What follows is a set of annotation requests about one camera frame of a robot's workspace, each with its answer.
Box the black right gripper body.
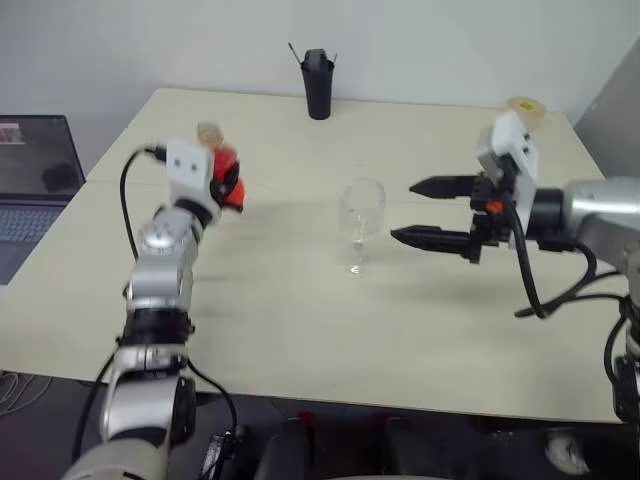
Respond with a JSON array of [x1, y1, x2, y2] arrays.
[[467, 169, 519, 265]]

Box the red bottle with cork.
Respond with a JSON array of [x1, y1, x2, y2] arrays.
[[196, 120, 249, 214]]

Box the clear wine glass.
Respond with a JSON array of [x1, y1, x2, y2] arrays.
[[339, 177, 387, 279]]

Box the thin white cables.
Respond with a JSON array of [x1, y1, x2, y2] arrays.
[[0, 369, 52, 417]]

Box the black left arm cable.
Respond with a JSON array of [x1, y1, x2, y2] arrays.
[[118, 144, 169, 261]]

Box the dark rounded shape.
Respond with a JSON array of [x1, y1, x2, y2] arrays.
[[253, 413, 324, 480]]

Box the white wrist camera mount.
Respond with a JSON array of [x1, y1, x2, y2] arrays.
[[475, 111, 541, 249], [165, 140, 214, 204]]

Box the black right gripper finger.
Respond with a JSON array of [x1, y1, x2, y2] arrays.
[[389, 225, 474, 259], [408, 174, 482, 201]]

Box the thin black body cable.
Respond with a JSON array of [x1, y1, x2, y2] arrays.
[[183, 355, 238, 441]]

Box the black pen holder cup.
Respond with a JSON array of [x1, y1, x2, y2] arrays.
[[300, 48, 336, 121]]

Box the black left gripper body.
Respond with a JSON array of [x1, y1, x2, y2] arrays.
[[208, 171, 227, 214]]

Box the white rounded object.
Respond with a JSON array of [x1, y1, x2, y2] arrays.
[[543, 428, 592, 476]]

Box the dark grey laptop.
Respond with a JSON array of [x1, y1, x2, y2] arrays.
[[0, 115, 87, 287]]

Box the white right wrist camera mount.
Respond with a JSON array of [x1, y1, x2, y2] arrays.
[[475, 111, 541, 249]]

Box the beige translucent tape roll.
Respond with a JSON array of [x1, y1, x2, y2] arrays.
[[504, 96, 549, 134]]

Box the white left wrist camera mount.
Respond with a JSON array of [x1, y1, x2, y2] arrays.
[[165, 140, 214, 204]]

